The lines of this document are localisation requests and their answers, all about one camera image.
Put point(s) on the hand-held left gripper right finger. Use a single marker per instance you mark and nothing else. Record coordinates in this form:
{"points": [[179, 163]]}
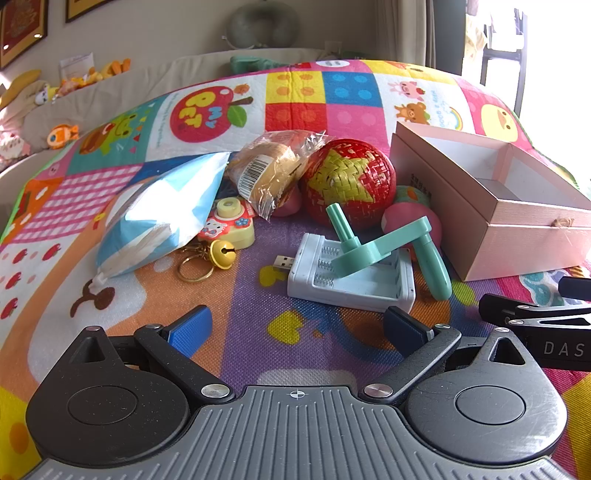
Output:
{"points": [[401, 330]]}

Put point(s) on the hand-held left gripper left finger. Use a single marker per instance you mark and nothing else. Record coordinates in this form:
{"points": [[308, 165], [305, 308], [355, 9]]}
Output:
{"points": [[191, 330]]}

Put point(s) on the light blue battery charger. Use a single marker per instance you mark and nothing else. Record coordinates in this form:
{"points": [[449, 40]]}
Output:
{"points": [[351, 290]]}

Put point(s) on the pink round toy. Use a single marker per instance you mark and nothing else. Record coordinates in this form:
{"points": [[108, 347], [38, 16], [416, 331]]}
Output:
{"points": [[291, 205], [406, 219]]}

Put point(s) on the colourful cartoon play mat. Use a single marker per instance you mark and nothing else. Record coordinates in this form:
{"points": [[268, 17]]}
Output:
{"points": [[286, 92]]}

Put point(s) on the pink cardboard box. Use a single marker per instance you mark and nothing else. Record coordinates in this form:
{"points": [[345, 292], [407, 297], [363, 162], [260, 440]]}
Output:
{"points": [[508, 249]]}

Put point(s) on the beige curtain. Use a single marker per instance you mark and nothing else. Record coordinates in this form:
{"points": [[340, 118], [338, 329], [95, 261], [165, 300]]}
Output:
{"points": [[431, 32]]}

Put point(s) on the teal hand crank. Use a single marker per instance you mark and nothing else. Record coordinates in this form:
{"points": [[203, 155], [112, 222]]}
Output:
{"points": [[392, 240]]}

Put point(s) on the bread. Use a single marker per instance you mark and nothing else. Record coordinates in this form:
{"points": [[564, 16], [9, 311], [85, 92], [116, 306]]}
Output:
{"points": [[268, 170]]}

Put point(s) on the white paper card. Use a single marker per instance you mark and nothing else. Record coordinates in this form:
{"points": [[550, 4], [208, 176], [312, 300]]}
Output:
{"points": [[77, 65]]}

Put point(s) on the yellow hanging cloth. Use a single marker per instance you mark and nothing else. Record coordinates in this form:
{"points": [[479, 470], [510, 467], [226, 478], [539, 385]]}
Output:
{"points": [[475, 39]]}

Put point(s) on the small framed wall picture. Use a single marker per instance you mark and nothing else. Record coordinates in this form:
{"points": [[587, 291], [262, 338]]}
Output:
{"points": [[92, 9]]}

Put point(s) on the large framed wall picture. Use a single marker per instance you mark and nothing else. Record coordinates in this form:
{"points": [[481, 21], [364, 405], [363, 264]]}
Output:
{"points": [[21, 27]]}

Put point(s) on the black chair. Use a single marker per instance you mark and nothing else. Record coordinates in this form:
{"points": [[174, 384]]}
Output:
{"points": [[505, 50]]}

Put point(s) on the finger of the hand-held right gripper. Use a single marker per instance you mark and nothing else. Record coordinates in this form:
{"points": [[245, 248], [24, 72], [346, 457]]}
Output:
{"points": [[575, 286], [517, 311]]}

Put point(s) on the green cloth item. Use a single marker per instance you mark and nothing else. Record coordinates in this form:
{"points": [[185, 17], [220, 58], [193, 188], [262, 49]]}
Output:
{"points": [[251, 64]]}

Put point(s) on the red woven ball yellow star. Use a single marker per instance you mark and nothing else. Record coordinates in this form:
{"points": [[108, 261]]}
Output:
{"points": [[364, 184]]}

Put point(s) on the orange fish plush toy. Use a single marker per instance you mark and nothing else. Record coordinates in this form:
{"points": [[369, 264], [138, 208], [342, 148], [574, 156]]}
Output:
{"points": [[62, 136]]}

